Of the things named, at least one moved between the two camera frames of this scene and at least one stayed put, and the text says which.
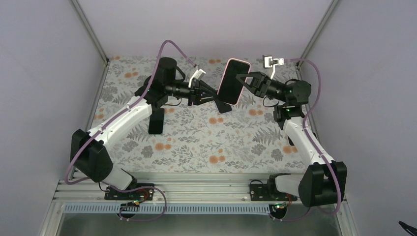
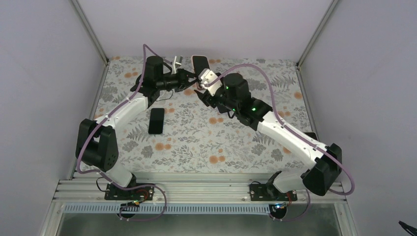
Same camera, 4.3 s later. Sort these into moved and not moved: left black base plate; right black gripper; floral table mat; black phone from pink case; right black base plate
Moved: black phone from pink case; right black gripper
Not moved: left black base plate; right black base plate; floral table mat
